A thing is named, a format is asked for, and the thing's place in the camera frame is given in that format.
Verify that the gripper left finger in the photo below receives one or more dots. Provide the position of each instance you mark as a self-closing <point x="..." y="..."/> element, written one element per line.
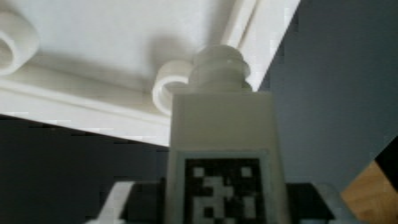
<point x="134" y="204"/>

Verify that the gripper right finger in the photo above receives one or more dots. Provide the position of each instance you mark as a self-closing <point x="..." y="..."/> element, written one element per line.
<point x="317" y="205"/>

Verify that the white table leg with tag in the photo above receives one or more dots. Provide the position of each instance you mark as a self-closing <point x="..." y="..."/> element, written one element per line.
<point x="227" y="188"/>

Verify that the white square tabletop part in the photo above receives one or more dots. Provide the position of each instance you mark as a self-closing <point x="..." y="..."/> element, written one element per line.
<point x="86" y="46"/>

